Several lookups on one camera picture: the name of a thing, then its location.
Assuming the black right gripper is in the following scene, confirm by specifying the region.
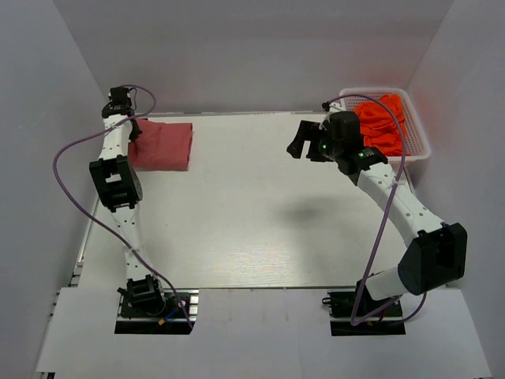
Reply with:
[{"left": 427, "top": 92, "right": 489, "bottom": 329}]
[{"left": 287, "top": 121, "right": 343, "bottom": 163}]

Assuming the pink red t-shirt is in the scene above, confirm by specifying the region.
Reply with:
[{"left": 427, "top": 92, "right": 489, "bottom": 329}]
[{"left": 128, "top": 119, "right": 193, "bottom": 171}]

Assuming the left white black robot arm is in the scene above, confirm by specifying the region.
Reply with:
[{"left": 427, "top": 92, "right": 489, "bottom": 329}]
[{"left": 89, "top": 114, "right": 148, "bottom": 280}]

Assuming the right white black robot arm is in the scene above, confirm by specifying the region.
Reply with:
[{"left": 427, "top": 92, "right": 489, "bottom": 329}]
[{"left": 286, "top": 112, "right": 468, "bottom": 315}]

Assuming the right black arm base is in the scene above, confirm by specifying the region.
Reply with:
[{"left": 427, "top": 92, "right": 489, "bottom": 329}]
[{"left": 321, "top": 282, "right": 407, "bottom": 337}]

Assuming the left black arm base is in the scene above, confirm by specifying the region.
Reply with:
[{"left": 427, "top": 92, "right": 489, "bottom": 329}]
[{"left": 114, "top": 276, "right": 199, "bottom": 336}]

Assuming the orange crumpled t-shirt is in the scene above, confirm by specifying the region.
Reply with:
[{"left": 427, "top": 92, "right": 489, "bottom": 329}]
[{"left": 353, "top": 94, "right": 407, "bottom": 157}]

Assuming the white perforated plastic basket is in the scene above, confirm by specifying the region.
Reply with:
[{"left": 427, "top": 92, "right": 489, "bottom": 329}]
[{"left": 330, "top": 87, "right": 431, "bottom": 166}]

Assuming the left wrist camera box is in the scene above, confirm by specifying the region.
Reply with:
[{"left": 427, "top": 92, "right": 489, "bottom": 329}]
[{"left": 101, "top": 86, "right": 134, "bottom": 118}]

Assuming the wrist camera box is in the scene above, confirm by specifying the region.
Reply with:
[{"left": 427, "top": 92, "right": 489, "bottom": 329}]
[
  {"left": 101, "top": 86, "right": 134, "bottom": 118},
  {"left": 328, "top": 111, "right": 364, "bottom": 153}
]

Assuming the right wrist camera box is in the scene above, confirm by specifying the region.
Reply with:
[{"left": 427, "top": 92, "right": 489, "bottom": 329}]
[{"left": 328, "top": 111, "right": 364, "bottom": 153}]

